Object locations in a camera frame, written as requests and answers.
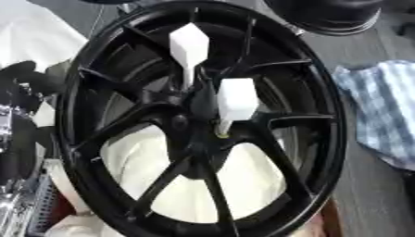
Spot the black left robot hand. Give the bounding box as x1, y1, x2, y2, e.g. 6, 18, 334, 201
0, 59, 71, 190

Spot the black spoked wheel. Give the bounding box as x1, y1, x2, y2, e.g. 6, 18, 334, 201
53, 0, 349, 237

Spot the white pin with tall head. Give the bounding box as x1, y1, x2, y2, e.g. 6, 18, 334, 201
167, 21, 213, 91

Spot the white pin with square head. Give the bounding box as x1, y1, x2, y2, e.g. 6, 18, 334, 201
214, 77, 261, 137

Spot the black round tyre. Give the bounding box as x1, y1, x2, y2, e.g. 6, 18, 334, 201
262, 0, 384, 37

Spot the blue white striped cloth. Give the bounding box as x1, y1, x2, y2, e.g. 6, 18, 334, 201
331, 59, 415, 172

